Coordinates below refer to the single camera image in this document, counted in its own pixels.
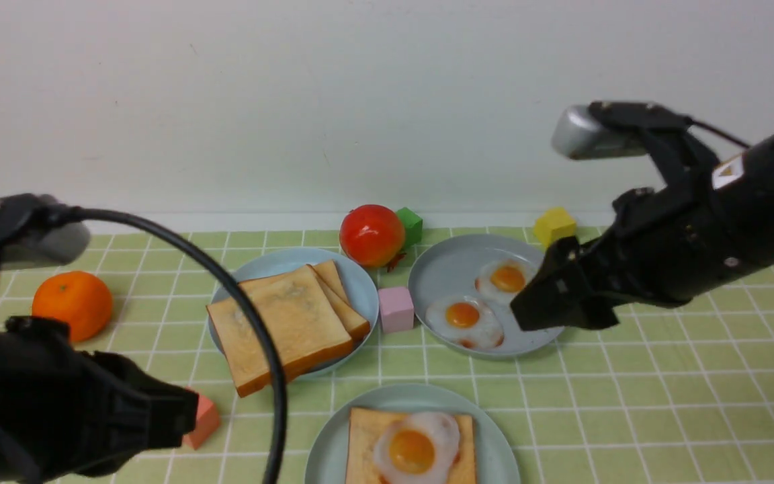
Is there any toast slice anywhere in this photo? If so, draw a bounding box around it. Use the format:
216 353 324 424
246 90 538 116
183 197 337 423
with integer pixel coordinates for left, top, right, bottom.
309 259 371 342
346 407 477 483
206 266 355 398

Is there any fried egg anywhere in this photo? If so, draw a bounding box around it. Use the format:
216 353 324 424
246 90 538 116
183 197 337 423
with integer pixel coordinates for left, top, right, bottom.
475 258 537 306
372 411 461 483
424 295 506 350

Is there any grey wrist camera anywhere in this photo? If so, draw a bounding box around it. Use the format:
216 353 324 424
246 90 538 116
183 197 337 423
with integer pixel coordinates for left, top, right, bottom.
0 194 91 270
551 105 647 161

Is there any green checkered tablecloth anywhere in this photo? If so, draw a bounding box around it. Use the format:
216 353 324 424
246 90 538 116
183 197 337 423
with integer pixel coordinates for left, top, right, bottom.
69 234 774 483

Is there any red apple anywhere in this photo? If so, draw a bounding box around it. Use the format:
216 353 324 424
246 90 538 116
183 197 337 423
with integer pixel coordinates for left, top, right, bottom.
339 204 406 272

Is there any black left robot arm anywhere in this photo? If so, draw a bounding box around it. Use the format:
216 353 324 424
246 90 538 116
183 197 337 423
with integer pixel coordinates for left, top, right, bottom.
0 194 289 483

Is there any salmon cube block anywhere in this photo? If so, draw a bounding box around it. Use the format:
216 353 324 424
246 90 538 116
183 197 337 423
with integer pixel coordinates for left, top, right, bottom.
182 393 221 450

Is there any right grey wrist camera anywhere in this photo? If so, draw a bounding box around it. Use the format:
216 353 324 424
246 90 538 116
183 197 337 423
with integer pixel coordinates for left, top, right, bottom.
551 105 647 161

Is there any black cable loop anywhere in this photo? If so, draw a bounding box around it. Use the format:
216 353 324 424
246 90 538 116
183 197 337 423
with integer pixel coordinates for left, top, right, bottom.
58 207 289 484

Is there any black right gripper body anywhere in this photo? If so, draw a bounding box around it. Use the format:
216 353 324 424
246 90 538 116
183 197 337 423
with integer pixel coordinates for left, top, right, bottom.
585 102 750 307

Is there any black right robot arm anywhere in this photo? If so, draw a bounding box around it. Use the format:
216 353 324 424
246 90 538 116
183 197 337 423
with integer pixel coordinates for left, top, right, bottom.
580 102 774 312

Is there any yellow cube block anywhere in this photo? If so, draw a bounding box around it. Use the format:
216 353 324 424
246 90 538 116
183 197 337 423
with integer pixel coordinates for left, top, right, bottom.
532 206 577 249

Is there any pink cube block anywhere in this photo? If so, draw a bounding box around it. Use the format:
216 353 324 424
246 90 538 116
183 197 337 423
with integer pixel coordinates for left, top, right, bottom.
378 287 415 334

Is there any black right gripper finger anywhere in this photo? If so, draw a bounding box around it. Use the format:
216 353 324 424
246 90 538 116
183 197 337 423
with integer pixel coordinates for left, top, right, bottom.
509 237 619 333

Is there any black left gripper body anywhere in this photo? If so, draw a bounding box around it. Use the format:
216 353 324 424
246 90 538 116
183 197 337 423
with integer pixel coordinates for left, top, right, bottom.
0 321 159 483

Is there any light blue bread plate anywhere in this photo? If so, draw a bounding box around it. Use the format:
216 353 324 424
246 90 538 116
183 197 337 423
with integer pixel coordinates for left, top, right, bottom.
208 247 379 380

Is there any grey plate with eggs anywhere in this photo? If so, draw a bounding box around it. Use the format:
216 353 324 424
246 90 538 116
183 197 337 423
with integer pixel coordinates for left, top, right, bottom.
408 234 565 360

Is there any orange mandarin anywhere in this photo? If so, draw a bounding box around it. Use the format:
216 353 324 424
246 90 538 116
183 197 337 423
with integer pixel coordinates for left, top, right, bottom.
31 272 114 343

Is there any light green empty plate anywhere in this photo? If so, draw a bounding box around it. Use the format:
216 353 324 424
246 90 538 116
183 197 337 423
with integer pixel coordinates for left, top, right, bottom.
303 383 520 483

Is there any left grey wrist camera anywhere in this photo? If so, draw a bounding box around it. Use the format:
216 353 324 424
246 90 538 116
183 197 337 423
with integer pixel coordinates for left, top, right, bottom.
0 194 91 270

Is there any green cube block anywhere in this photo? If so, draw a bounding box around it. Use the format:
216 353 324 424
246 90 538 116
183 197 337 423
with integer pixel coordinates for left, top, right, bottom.
395 206 423 250

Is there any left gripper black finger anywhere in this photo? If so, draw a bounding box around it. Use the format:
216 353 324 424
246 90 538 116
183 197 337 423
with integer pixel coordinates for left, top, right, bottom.
91 352 199 460

